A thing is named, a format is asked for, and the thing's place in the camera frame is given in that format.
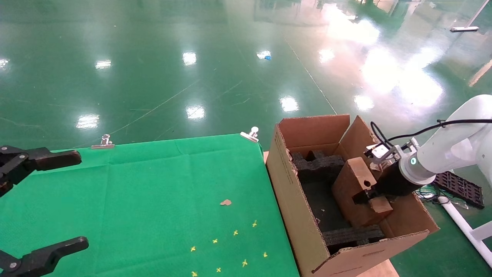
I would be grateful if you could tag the white floor bar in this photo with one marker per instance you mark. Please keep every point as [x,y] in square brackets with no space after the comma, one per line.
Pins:
[463,29]

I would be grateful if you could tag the black foam strip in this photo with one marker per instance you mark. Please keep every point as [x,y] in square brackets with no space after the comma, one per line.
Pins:
[349,234]

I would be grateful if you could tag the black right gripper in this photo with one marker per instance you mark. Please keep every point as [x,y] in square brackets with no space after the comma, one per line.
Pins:
[394,181]

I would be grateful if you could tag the black plastic grid tray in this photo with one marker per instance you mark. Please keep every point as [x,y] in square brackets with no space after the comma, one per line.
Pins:
[461,186]

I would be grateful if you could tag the small cardboard scrap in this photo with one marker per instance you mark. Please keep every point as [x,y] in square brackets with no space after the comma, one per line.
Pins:
[225,202]

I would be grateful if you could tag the green table cloth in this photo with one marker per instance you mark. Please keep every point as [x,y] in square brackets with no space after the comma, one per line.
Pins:
[134,200]

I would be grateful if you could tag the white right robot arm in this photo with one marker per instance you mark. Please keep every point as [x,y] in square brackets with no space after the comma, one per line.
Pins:
[453,146]

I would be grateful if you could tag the notched black foam block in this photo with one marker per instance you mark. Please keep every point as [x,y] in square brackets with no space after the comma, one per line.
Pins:
[319,167]

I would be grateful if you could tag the silver binder clip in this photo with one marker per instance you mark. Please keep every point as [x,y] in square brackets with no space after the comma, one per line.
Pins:
[251,134]
[104,143]

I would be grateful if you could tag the small taped cardboard box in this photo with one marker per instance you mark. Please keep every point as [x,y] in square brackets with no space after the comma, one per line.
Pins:
[346,188]

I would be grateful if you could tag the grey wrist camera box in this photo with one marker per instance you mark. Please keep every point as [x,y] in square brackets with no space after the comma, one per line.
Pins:
[378,151]

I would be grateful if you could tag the large open cardboard carton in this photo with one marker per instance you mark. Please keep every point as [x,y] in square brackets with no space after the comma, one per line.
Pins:
[292,200]

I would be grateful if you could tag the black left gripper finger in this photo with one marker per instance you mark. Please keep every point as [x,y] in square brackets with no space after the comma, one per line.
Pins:
[46,158]
[42,257]

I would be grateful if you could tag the wooden board under carton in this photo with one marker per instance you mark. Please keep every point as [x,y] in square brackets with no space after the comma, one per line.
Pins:
[376,270]

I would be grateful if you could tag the white pipe frame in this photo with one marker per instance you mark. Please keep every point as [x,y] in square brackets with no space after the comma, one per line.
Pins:
[461,223]

